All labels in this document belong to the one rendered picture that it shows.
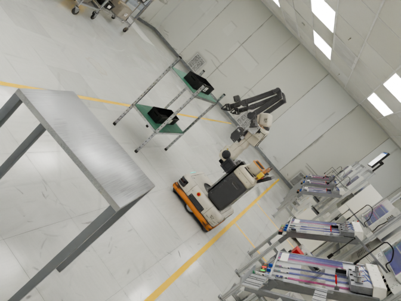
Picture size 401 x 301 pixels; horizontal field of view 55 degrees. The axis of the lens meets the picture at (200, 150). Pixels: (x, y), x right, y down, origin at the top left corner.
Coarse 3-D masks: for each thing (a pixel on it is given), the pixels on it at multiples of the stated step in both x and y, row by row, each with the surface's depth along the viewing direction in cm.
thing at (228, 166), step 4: (220, 160) 442; (228, 160) 425; (232, 160) 426; (236, 160) 434; (224, 164) 426; (228, 164) 425; (232, 164) 423; (236, 164) 427; (224, 168) 426; (228, 168) 425; (232, 168) 424; (224, 172) 443; (228, 172) 425
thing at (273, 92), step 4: (276, 88) 401; (268, 92) 407; (272, 92) 405; (276, 92) 401; (256, 96) 411; (260, 96) 409; (264, 96) 408; (268, 96) 407; (244, 100) 414; (248, 100) 412; (252, 100) 412; (256, 100) 411; (244, 104) 414; (248, 104) 418
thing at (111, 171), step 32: (32, 96) 174; (64, 96) 200; (64, 128) 176; (96, 128) 202; (96, 160) 178; (128, 160) 205; (128, 192) 180; (96, 224) 169; (64, 256) 175; (32, 288) 181
